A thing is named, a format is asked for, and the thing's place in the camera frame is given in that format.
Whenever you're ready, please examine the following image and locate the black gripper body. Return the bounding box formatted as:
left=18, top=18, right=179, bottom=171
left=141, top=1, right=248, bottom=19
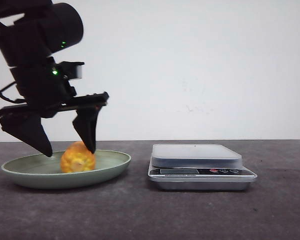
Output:
left=0, top=57, right=109, bottom=118

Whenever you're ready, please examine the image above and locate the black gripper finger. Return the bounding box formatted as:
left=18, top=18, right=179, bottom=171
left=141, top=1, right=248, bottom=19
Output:
left=0, top=114, right=53, bottom=157
left=72, top=107, right=100, bottom=153

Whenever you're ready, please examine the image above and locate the yellow corn cob piece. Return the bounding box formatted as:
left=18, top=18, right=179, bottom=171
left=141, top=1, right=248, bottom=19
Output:
left=60, top=141, right=96, bottom=173

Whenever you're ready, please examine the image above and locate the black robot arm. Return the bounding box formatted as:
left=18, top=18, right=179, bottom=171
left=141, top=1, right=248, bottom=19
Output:
left=0, top=0, right=109, bottom=157

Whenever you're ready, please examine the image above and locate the green oval plate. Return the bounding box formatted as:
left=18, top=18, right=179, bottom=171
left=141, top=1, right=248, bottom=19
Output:
left=1, top=149, right=132, bottom=190

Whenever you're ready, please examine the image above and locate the silver digital kitchen scale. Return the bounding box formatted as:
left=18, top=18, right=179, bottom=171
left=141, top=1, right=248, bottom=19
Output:
left=148, top=144, right=258, bottom=191

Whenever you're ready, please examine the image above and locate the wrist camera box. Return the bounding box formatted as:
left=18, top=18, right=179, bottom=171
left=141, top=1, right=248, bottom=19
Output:
left=57, top=61, right=85, bottom=80

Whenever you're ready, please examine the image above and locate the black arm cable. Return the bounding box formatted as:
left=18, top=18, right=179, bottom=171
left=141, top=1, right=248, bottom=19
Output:
left=0, top=17, right=28, bottom=104

